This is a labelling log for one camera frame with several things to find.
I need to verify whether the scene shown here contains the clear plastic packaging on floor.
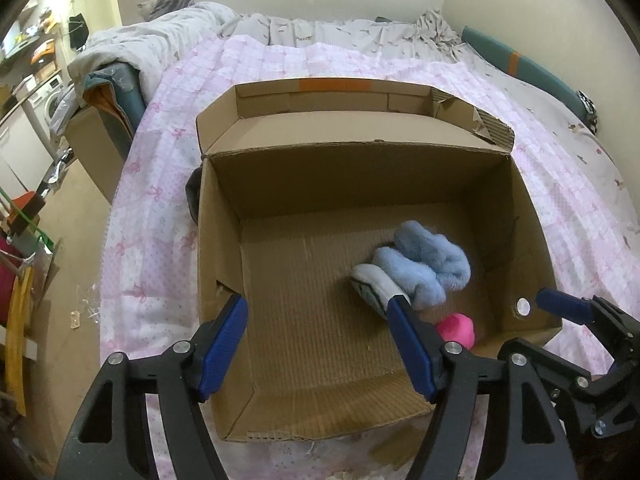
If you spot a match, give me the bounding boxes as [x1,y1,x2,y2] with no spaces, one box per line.
[70,284,100,330]

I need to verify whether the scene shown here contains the white washing machine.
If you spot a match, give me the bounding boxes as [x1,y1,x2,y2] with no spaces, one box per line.
[24,70,65,151]

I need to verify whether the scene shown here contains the pink bow patterned bedspread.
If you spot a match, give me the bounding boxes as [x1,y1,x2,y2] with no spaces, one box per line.
[100,37,639,479]

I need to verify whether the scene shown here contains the black hanging garment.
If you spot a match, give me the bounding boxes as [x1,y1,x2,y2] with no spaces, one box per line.
[67,13,89,52]

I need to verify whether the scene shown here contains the grey tabby cat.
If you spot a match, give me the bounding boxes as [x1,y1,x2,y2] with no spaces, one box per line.
[137,0,194,22]

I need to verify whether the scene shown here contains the bright pink sock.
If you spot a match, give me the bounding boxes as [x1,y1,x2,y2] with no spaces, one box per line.
[435,312,475,350]

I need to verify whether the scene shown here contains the teal pillow with orange stripe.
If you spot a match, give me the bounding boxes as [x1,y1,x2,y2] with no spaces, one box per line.
[461,26,598,134]

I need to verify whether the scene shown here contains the open cardboard box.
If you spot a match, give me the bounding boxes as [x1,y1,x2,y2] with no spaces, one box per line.
[195,78,561,442]

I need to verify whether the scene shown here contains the dark striped garment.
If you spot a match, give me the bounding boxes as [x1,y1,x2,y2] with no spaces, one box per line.
[186,166,203,224]

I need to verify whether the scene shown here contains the grey white crumpled duvet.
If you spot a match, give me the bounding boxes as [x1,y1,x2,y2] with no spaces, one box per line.
[67,1,462,103]

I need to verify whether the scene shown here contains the light blue fluffy socks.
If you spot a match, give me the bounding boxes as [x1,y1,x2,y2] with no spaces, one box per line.
[350,220,472,318]

